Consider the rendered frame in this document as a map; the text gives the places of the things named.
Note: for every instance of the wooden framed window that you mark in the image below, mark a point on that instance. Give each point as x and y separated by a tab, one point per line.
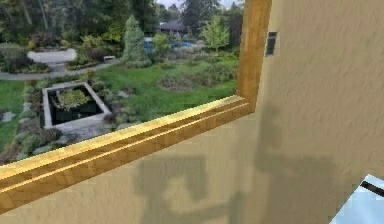
133	143

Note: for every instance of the pale blue fridge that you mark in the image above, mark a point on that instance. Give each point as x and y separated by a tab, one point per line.
360	206

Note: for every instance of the dark wall switch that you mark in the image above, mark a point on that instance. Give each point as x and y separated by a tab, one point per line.
271	43

